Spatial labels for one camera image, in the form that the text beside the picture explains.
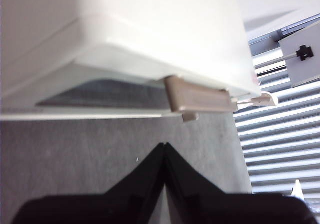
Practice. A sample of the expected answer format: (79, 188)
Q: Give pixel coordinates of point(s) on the black clamp knob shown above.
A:
(304, 52)

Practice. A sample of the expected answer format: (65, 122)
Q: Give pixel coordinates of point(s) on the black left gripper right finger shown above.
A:
(237, 209)

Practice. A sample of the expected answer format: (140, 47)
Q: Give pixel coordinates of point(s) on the white slatted window blind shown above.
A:
(275, 139)

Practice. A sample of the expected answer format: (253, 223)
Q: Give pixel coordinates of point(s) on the white flat panel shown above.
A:
(305, 71)

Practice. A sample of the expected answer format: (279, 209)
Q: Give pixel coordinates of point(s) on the white Toshiba toaster oven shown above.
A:
(150, 22)

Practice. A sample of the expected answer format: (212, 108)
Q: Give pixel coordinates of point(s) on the silver metal rod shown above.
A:
(275, 60)

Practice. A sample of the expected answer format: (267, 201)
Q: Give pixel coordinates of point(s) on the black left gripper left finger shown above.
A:
(100, 209)

